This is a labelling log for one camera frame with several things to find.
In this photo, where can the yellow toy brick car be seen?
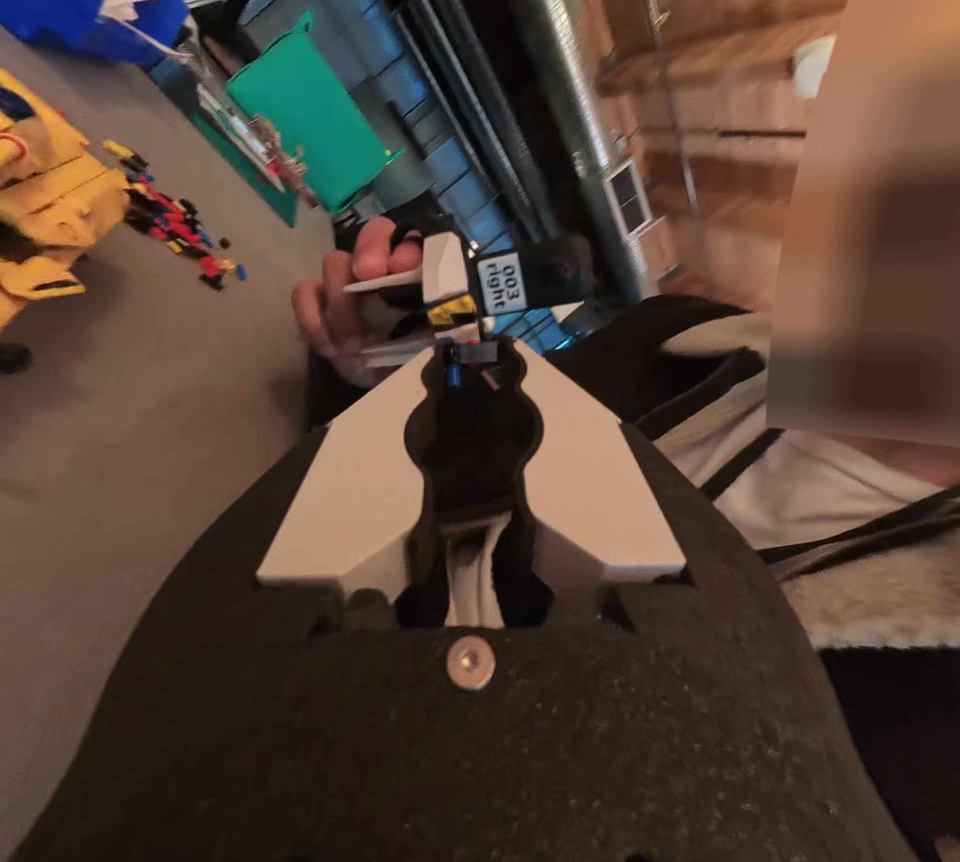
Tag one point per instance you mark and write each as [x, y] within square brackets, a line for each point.
[52, 202]

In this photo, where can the teal tray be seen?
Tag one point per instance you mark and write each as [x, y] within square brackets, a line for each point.
[281, 210]

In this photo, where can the silver ventilation duct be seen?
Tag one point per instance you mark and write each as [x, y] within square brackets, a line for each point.
[555, 90]

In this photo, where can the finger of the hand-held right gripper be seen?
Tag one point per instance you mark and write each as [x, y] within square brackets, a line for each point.
[446, 266]
[397, 352]

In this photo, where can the person's right forearm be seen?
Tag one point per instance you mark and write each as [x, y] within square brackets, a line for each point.
[337, 405]

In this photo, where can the green bin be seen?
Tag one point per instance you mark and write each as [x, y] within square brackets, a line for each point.
[315, 112]

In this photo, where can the person's white shirt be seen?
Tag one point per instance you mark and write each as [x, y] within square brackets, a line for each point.
[810, 495]

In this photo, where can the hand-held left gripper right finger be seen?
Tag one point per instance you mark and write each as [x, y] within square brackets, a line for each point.
[600, 502]

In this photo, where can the black brick assembly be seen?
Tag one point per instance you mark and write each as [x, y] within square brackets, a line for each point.
[476, 352]

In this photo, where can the wooden stick model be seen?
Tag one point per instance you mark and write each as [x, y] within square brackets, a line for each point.
[277, 150]

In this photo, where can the person's right hand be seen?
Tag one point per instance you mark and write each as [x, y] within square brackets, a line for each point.
[330, 322]

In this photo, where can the pile of small coloured pins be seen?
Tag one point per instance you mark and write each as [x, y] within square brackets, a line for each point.
[172, 225]

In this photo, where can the white air vent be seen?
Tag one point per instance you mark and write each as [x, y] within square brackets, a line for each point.
[628, 199]

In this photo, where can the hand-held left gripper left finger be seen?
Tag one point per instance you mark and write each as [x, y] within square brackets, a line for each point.
[352, 502]

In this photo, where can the small yellow brick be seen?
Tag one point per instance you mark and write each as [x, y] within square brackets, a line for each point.
[450, 311]

